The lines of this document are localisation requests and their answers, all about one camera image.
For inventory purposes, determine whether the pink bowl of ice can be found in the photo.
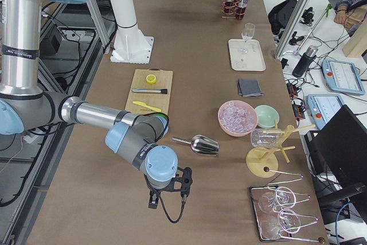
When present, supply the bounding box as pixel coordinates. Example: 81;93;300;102
217;100;257;137

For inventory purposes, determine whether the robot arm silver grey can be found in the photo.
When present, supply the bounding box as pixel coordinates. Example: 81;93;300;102
1;0;192;208

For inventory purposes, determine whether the black monitor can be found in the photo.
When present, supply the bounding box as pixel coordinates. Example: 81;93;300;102
304;105;366;187

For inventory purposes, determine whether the steel muddler black tip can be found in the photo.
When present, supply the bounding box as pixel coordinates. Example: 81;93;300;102
131;88;168;95

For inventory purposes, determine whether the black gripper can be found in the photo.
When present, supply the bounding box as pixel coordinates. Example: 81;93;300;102
145;167;193;209

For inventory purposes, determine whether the bamboo cutting board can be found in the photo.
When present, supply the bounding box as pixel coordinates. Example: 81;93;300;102
125;69;173;114

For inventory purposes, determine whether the black water flask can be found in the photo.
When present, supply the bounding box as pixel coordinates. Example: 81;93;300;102
292;45;318;78

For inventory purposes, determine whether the clear glass on stand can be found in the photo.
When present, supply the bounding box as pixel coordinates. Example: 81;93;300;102
251;129;284;148

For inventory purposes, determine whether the yellow plastic knife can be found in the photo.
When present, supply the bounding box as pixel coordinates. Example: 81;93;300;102
132;101;162;112

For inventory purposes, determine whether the steel tray with glasses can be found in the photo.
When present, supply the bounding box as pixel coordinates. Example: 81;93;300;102
249;185;310;243

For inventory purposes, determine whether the copper wire bottle basket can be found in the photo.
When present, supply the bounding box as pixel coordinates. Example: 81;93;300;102
221;0;246;20

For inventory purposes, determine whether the green empty bowl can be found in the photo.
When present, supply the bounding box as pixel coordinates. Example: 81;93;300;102
255;105;280;129

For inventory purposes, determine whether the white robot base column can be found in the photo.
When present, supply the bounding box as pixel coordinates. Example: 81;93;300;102
110;0;154;64

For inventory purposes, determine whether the wooden cup tree stand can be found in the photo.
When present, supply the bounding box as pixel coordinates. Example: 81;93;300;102
246;124;315;178

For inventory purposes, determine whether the steel ice scoop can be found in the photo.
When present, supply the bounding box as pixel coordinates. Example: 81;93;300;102
172;135;220;157

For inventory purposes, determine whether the cream rabbit tray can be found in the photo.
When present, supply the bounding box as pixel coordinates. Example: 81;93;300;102
228;39;266;72

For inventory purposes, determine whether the clear wine glass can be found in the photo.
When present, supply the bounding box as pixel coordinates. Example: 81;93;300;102
240;23;255;54

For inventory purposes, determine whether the blue teach pendant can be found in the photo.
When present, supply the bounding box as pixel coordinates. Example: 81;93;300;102
306;94;345;130
322;59;365;95

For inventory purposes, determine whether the grey folded cloth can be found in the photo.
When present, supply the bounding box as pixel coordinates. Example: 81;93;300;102
237;79;263;97

